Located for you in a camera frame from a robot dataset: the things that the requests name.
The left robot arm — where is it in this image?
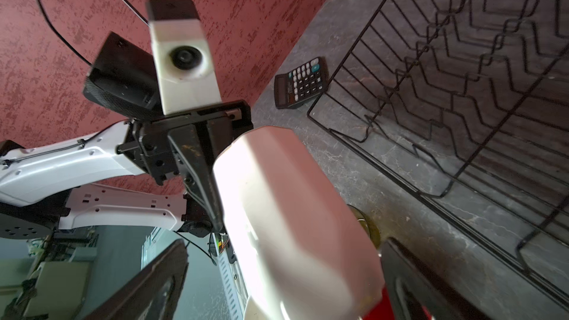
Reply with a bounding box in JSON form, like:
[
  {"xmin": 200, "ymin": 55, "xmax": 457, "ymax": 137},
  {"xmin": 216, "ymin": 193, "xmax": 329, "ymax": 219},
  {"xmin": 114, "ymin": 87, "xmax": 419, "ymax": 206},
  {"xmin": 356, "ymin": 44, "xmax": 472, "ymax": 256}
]
[{"xmin": 1, "ymin": 21, "xmax": 253, "ymax": 239}]

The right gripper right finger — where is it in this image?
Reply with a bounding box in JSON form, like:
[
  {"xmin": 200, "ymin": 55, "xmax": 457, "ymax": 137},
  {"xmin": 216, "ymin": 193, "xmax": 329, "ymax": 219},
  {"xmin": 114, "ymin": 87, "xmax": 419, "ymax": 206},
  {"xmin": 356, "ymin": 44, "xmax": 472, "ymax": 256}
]
[{"xmin": 381, "ymin": 238, "xmax": 488, "ymax": 320}]

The black wire dish rack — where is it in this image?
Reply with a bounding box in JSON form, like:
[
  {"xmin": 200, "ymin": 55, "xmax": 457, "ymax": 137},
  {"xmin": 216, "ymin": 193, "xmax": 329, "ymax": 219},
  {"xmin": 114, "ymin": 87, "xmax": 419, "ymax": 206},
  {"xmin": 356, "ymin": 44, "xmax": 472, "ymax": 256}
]
[{"xmin": 308, "ymin": 0, "xmax": 568, "ymax": 309}]

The black calculator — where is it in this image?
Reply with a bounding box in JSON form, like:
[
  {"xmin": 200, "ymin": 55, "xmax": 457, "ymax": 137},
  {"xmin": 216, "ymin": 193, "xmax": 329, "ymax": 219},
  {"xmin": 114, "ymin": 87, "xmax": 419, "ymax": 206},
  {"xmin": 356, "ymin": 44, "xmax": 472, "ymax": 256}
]
[{"xmin": 274, "ymin": 56, "xmax": 329, "ymax": 110}]

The white mug red inside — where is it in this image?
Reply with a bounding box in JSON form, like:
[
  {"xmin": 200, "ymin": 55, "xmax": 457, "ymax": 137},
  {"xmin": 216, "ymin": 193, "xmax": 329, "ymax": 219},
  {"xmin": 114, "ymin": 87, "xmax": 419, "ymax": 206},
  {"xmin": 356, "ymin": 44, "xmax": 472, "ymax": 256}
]
[{"xmin": 362, "ymin": 286, "xmax": 432, "ymax": 320}]

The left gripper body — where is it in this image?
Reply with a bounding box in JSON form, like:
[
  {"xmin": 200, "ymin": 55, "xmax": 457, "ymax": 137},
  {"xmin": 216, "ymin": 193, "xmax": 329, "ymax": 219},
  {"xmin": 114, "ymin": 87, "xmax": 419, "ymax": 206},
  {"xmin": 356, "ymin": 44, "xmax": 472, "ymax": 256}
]
[{"xmin": 117, "ymin": 100, "xmax": 253, "ymax": 185}]

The olive green glass cup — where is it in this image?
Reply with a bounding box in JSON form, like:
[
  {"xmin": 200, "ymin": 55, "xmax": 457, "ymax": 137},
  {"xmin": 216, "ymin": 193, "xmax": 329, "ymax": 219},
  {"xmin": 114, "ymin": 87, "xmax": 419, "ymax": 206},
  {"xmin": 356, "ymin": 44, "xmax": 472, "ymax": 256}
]
[{"xmin": 348, "ymin": 205, "xmax": 382, "ymax": 250}]

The tall white faceted mug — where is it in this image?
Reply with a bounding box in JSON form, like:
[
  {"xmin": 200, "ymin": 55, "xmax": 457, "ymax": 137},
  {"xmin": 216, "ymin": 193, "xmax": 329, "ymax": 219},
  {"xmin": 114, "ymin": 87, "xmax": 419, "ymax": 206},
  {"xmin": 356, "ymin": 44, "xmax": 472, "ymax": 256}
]
[{"xmin": 213, "ymin": 126, "xmax": 385, "ymax": 319}]

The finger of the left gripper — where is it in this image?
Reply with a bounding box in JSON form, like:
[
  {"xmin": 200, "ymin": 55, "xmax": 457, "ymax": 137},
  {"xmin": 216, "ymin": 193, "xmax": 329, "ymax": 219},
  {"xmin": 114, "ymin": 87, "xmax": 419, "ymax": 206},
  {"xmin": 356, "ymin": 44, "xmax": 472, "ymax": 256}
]
[{"xmin": 167, "ymin": 124, "xmax": 225, "ymax": 232}]

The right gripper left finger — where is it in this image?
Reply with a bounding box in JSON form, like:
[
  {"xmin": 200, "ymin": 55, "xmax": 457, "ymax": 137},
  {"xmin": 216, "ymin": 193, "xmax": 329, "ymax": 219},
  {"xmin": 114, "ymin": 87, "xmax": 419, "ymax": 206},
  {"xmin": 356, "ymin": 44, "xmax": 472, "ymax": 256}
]
[{"xmin": 86, "ymin": 239, "xmax": 188, "ymax": 320}]

